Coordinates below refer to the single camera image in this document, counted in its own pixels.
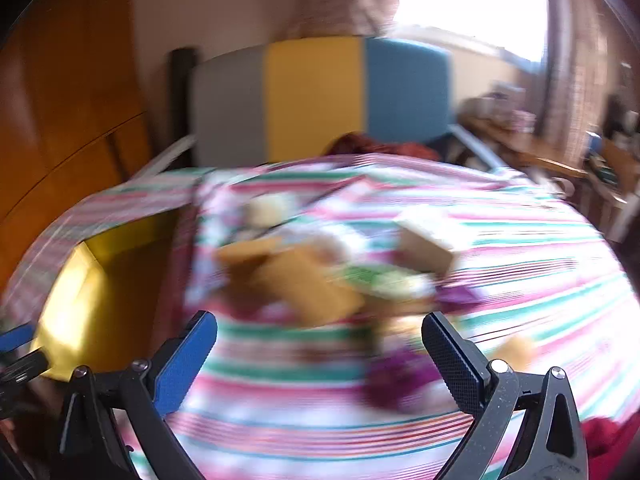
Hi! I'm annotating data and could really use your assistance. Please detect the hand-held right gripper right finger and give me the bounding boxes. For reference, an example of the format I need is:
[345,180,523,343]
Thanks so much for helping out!
[421,311,588,480]

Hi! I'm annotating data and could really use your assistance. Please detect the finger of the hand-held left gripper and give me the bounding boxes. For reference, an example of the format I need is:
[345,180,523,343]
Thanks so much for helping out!
[0,324,34,356]
[0,347,51,386]

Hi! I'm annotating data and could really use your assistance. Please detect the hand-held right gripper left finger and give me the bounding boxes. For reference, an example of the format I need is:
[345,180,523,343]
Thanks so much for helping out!
[59,310,218,480]

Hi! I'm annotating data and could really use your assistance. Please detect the purple snack packet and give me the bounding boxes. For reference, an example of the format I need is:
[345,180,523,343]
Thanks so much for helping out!
[434,282,483,311]
[364,347,451,413]

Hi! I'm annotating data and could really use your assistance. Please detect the yellow sponge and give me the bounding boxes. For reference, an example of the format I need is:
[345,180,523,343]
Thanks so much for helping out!
[500,336,537,367]
[250,247,366,328]
[215,237,283,266]

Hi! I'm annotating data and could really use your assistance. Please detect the gold tin box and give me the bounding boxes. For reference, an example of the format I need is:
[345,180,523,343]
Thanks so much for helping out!
[32,205,201,383]

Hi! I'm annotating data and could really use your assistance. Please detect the beige cardboard box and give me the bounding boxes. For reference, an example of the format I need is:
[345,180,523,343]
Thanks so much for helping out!
[395,207,461,278]

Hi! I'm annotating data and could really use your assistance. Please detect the cream plush toy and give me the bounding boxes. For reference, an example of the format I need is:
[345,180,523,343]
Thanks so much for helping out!
[244,192,297,226]

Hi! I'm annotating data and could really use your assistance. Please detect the striped bed sheet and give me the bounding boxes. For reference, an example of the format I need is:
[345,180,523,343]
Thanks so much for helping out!
[0,155,640,480]

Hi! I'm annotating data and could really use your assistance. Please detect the red garment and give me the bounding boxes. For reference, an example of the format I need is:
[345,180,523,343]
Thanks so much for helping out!
[582,415,640,478]

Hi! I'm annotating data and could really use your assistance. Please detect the dark red cloth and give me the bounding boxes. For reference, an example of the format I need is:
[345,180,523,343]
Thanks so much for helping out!
[322,132,441,161]

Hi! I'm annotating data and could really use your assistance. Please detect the wooden desk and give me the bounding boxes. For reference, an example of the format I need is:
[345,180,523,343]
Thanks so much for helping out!
[460,112,588,181]

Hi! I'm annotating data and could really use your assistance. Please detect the wooden wardrobe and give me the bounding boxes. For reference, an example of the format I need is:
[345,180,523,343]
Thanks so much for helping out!
[0,0,156,286]

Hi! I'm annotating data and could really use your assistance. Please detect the grey yellow blue headboard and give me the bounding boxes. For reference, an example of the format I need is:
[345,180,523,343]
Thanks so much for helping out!
[192,37,453,166]

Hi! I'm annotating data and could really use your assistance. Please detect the striped curtain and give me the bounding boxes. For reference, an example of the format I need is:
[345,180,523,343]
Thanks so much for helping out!
[542,0,618,161]

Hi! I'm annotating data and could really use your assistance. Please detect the bright window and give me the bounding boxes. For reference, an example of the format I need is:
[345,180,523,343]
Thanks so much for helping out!
[395,0,548,61]

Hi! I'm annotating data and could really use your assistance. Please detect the white bed rail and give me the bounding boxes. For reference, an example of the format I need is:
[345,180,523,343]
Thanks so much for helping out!
[447,125,506,171]
[131,135,196,180]

